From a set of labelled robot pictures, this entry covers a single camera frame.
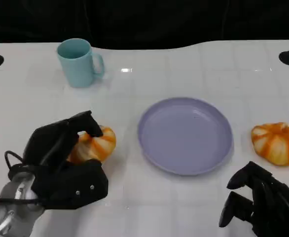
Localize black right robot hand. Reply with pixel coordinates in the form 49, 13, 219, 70
218, 161, 289, 237

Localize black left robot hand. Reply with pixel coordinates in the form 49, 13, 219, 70
23, 110, 109, 210

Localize orange and white bread roll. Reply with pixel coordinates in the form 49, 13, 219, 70
251, 122, 289, 166
67, 125, 117, 165

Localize pale green mug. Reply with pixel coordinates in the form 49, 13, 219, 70
57, 39, 105, 88

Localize lilac plate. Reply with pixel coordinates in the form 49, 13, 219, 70
137, 97, 234, 176

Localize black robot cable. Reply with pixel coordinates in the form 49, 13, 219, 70
0, 197, 40, 211
4, 150, 24, 173

